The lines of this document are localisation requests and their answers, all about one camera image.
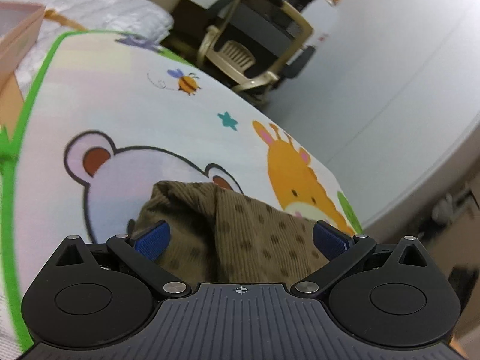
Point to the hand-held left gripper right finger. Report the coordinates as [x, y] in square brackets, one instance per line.
[330, 240]

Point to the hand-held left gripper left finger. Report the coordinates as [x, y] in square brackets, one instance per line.
[152, 240]

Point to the olive dotted garment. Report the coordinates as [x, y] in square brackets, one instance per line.
[262, 240]

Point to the cartoon printed blanket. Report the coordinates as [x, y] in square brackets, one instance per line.
[150, 112]

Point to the white wardrobe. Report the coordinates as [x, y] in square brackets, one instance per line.
[375, 63]

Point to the beige mesh office chair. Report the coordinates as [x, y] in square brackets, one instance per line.
[262, 37]

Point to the pink box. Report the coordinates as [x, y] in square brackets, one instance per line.
[18, 41]

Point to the white quilted bedspread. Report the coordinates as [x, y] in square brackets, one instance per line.
[93, 3]

